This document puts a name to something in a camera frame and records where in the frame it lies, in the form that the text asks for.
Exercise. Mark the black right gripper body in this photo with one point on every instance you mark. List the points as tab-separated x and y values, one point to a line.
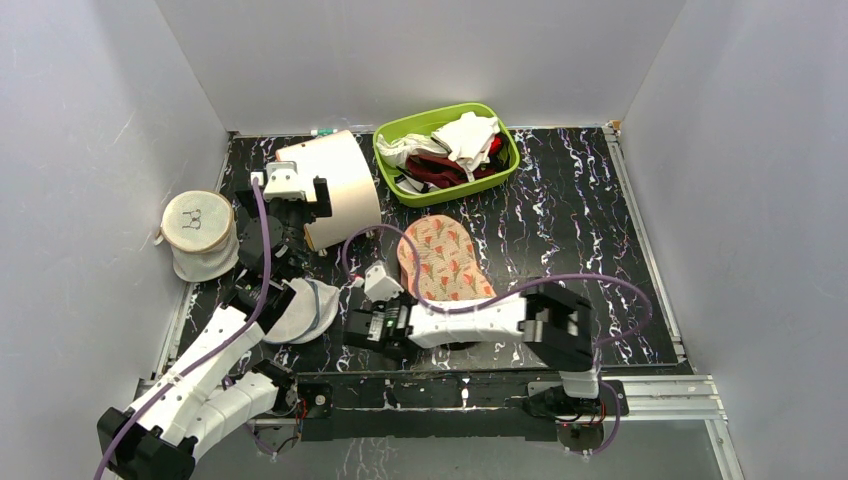
357	327

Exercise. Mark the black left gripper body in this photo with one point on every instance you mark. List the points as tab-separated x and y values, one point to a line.
293	215

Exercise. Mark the floral mesh laundry bag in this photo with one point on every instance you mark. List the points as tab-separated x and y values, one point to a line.
440	259

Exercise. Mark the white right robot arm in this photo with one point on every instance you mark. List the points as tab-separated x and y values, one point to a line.
552	321

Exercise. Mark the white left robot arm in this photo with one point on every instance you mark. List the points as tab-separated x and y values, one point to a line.
194	404

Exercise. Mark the white cylindrical mesh laundry bag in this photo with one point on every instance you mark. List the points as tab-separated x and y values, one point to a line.
200	228

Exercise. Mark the cream toy washing machine drum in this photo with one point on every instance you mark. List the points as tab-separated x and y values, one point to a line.
339	159

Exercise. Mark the green and white marker pen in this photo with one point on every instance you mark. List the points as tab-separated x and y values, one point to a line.
323	132

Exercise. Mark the dark red garment in basket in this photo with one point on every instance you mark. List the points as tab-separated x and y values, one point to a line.
442	172

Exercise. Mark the green plastic basket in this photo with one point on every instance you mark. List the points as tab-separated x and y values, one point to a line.
399	139

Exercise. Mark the white cloth in basket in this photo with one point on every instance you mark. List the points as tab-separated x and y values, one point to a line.
468	140

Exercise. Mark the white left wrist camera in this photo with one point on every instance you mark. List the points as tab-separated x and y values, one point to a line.
285	181

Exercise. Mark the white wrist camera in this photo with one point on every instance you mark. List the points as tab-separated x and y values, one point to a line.
380	285
285	181

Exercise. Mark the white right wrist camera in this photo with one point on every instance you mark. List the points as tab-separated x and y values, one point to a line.
380	285

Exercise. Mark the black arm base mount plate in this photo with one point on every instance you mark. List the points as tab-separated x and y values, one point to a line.
530	404

